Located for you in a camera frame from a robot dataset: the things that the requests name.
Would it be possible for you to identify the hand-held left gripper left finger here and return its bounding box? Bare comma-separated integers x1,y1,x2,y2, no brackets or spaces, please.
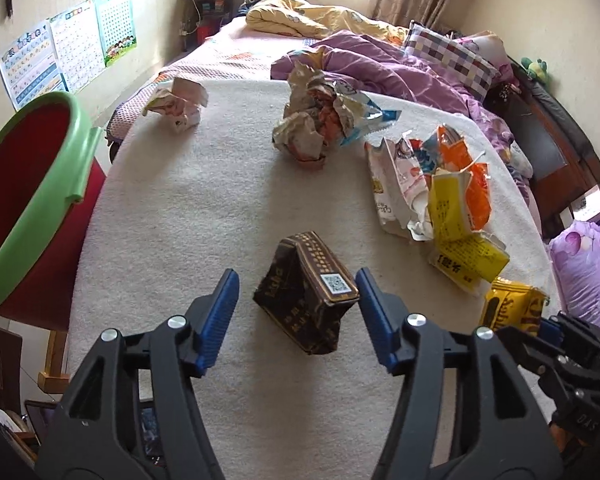
39,268,241,480

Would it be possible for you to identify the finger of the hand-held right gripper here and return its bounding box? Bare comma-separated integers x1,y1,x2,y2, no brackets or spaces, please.
496,326,581,396
537,311,600,361

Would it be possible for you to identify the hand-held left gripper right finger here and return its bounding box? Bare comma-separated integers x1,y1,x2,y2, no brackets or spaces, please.
354,267,567,480

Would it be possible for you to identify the yellow black packet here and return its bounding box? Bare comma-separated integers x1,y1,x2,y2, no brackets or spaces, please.
480,276,551,339

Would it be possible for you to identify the dark printed snack box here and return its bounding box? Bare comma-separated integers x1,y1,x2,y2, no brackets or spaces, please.
252,231,362,356

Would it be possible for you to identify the brown wrapper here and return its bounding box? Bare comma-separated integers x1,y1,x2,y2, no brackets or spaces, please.
271,61,343,168

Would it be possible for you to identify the blue white wrapper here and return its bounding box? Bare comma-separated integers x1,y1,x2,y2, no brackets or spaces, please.
330,80,402,147

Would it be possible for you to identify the green plastic bin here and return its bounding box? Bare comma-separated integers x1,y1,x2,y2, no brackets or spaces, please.
0,91,103,322

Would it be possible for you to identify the purple flowered pillow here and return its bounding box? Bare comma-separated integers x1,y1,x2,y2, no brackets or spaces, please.
549,217,600,333

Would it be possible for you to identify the yellow white packet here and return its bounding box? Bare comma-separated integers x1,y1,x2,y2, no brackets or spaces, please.
426,232,510,293

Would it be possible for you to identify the yellow wrapper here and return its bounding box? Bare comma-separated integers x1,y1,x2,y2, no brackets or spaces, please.
426,169,476,246

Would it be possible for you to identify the white printed package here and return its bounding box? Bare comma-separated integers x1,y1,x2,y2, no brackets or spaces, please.
364,132,436,241

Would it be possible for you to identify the orange plastic bag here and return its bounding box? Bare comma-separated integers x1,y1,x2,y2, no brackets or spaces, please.
422,124,493,233

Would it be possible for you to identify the dark wooden headboard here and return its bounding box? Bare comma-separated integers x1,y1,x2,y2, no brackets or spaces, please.
485,55,600,241

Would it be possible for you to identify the crumpled pink white wrapper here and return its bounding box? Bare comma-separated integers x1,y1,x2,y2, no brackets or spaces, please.
142,76,209,134

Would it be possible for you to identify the dark wooden cabinet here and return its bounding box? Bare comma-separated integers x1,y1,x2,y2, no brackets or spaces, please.
0,322,23,401

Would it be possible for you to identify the purple duvet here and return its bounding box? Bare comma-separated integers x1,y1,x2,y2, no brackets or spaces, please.
270,30,536,186

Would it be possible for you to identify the bed with pink sheet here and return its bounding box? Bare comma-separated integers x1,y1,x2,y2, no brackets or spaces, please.
105,15,331,141

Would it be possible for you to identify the green plush toy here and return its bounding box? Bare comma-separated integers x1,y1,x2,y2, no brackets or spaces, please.
520,56,551,86

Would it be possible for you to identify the checked pillow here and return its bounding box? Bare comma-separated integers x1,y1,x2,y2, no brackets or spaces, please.
402,21,501,103

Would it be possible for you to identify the pink printed pillow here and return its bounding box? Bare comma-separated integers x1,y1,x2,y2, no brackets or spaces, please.
452,30,516,86

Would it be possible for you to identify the yellow duvet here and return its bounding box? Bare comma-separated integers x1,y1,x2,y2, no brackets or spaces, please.
245,0,411,46

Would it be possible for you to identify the white wall poster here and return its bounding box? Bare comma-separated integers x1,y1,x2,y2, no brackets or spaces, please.
47,0,106,92

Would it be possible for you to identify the green wall poster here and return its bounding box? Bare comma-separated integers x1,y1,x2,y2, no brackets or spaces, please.
94,0,138,68

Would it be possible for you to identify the blue wall poster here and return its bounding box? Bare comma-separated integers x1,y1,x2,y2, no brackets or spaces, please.
0,19,68,111

